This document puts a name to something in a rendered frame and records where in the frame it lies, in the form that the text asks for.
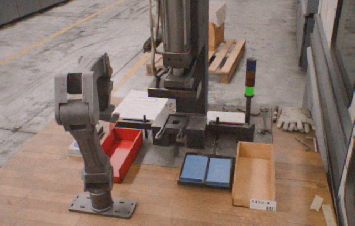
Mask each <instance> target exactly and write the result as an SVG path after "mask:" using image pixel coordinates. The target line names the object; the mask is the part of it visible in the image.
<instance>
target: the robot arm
mask: <svg viewBox="0 0 355 226"><path fill-rule="evenodd" d="M112 74H113V69H112V67H111V66H110V60H109V56H108V54H107V52H85V53H83V54H82V55H81V56H80V57H79V58H78V65H77V66H76V67H75V68H74V69H73V70H71V71H69V72H65V73H56V74H55V75H54V117H55V122H56V123H57V125H63V127H64V129H65V131H66V132H69V134H70V135H72V136H73V137H74V139H75V141H76V142H77V144H78V148H79V150H80V153H81V155H82V158H83V161H84V167H82V170H81V180H83V189H84V192H89V194H90V195H89V194H80V193H78V194H77V195H76V196H75V197H74V198H73V200H72V201H71V203H70V204H69V206H68V210H69V211H70V212H78V213H85V214H92V215H99V216H104V217H112V218H119V219H126V220H129V219H130V218H131V217H132V215H133V212H134V210H135V208H136V206H137V203H136V201H135V200H130V199H121V198H114V197H112V196H111V191H112V190H113V185H114V167H113V165H111V161H110V158H109V156H107V155H106V154H105V153H104V151H103V148H102V145H101V143H100V139H99V136H98V133H97V129H96V124H98V123H99V120H100V121H103V122H109V136H111V134H112V132H113V129H114V127H115V125H116V123H117V121H118V119H119V117H120V113H119V112H115V113H114V114H113V116H112V113H113V111H115V105H113V104H110V102H111V90H113V85H114V81H113V80H110V79H111V76H112ZM67 93H68V94H70V95H75V94H81V95H82V99H67ZM111 116H112V117H111Z"/></svg>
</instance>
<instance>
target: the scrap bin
mask: <svg viewBox="0 0 355 226"><path fill-rule="evenodd" d="M142 144H143V133H142V130H141V129H129V128H117V127H114V129H113V132H112V134H111V136H109V133H108V135H107V136H106V137H105V138H104V140H103V142H102V144H101V145H102V148H103V151H104V153H105V154H106V155H107V156H109V158H110V161H111V165H113V167H114V184H122V182H123V180H124V178H125V176H126V175H127V173H128V170H129V168H130V167H131V165H132V163H133V161H134V159H135V158H136V156H137V154H138V152H139V150H140V147H141V146H142Z"/></svg>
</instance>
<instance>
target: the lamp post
mask: <svg viewBox="0 0 355 226"><path fill-rule="evenodd" d="M246 60H247V61H249V62H255V61H257V58H255V57H248V58H247V59H246ZM244 97H245V98H246V112H245V123H248V125H250V109H251V98H253V97H254V94H253V95H251V96H248V95H246V94H245V93H244Z"/></svg>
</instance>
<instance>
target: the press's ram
mask: <svg viewBox="0 0 355 226"><path fill-rule="evenodd" d="M198 61H199V57H192V61H191V62H190V64H189V68H188V69H184V67H172V66H171V68H170V70H169V71H168V73H167V74H166V76H165V78H155V77H154V79H153V80H152V82H151V83H150V85H149V86H148V87H147V91H148V98H170V99H186V100H194V101H197V99H198V97H199V95H200V92H201V80H196V79H194V78H191V76H192V74H193V72H194V70H195V68H196V65H197V63H198Z"/></svg>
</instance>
